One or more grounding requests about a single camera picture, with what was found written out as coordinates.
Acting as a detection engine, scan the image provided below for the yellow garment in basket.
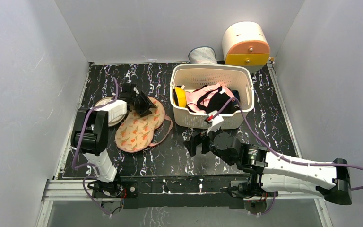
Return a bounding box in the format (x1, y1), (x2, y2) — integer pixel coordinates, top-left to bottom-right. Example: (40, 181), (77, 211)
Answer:
(173, 86), (187, 108)

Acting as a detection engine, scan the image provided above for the orange floral bra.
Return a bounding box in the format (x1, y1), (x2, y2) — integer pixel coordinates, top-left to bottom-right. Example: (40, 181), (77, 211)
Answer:
(115, 97), (173, 153)

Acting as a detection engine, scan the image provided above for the dark blue garment in basket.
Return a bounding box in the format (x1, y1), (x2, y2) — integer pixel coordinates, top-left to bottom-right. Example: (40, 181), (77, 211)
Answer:
(232, 90), (240, 105)

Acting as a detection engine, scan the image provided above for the black bra in basket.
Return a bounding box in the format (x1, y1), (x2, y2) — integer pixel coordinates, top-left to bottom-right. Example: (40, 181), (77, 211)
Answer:
(193, 85), (237, 114)

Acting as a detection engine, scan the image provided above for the cream orange drawer box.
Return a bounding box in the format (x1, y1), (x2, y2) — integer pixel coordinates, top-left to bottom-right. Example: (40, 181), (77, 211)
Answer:
(222, 21), (270, 74)

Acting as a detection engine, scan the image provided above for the round beige mesh laundry bag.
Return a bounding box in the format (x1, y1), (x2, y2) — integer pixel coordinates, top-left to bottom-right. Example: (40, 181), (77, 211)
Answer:
(95, 97), (127, 127)

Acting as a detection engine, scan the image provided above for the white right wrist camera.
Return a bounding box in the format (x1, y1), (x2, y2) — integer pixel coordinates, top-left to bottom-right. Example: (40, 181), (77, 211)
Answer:
(204, 110), (224, 136)

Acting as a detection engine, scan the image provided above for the white mesh cylinder bag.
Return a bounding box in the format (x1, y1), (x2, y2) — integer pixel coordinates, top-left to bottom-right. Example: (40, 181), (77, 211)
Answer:
(188, 46), (217, 64)

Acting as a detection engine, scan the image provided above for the aluminium front frame rail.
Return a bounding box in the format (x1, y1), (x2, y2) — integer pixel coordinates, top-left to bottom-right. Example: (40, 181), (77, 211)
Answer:
(41, 177), (326, 202)

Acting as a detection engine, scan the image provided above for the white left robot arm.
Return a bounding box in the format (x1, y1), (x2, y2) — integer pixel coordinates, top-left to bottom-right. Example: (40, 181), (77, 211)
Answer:
(70, 83), (158, 197)

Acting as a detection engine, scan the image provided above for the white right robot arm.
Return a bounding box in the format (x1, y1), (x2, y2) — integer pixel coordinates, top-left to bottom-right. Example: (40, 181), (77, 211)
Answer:
(183, 131), (352, 205)

